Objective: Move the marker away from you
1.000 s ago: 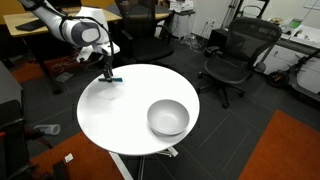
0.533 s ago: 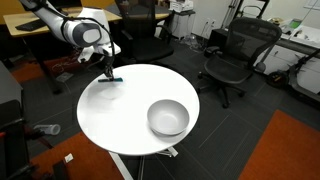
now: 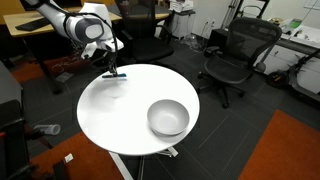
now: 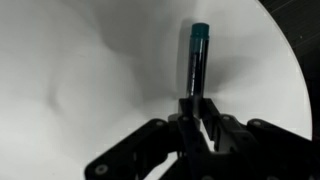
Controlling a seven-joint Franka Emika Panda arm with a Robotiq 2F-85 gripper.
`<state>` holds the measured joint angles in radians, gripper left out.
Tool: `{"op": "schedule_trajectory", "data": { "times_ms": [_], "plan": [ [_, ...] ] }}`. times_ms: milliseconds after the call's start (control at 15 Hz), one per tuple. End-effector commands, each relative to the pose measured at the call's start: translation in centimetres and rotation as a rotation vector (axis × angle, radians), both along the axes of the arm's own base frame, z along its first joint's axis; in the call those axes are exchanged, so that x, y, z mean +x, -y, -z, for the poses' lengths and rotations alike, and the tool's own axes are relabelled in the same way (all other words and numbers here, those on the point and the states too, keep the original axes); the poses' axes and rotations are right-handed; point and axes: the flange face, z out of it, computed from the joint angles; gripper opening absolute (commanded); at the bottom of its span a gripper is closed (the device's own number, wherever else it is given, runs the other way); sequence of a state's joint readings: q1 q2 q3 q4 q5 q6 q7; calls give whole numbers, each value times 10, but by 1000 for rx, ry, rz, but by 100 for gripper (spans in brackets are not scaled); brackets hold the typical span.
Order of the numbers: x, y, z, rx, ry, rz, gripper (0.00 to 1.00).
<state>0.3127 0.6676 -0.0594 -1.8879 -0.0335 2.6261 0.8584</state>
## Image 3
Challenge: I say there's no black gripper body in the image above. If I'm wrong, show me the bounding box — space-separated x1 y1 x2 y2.
89 49 118 72

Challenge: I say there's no grey power strip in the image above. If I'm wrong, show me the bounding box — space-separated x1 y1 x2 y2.
55 72 75 84

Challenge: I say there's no white side desk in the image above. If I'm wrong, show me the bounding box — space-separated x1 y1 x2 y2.
255 18 320 95

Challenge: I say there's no black marker with teal cap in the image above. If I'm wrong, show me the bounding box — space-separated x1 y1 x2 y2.
101 73 128 80

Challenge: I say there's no black mesh office chair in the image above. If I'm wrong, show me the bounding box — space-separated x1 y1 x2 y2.
197 17 283 109

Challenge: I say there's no white round bowl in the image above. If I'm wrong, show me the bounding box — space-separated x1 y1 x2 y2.
146 98 191 137

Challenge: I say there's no green box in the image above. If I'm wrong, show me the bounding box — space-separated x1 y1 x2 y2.
287 18 303 30

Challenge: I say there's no clear plastic cup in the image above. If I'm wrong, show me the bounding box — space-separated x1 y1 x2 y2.
33 123 62 136

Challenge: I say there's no black keyboard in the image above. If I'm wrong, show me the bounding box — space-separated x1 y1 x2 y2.
14 17 53 32

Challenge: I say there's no black electric scooter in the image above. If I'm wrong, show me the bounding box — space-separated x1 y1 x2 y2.
265 49 320 105

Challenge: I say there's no white printer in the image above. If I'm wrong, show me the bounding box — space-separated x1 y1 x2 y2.
168 0 195 14

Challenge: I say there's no white cabinet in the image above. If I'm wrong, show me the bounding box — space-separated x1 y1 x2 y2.
171 11 196 40

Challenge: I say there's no black equipment cabinet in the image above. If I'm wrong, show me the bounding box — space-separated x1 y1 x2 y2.
0 61 38 180

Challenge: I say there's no small white tag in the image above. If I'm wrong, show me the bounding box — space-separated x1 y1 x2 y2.
64 153 75 164

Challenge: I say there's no black padded office chair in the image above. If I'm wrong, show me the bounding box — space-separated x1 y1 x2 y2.
114 0 175 65

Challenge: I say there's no black floor box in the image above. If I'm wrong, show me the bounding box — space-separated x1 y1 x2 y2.
207 28 230 50

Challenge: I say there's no light wooden desk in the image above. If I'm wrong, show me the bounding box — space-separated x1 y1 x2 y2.
3 9 170 38

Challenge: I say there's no white table base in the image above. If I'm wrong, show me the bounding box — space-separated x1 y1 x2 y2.
108 146 179 180

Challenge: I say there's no black computer monitor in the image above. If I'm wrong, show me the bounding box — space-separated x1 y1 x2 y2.
53 0 83 10

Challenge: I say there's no black slanted desk leg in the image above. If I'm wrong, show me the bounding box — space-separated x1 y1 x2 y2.
37 33 65 95

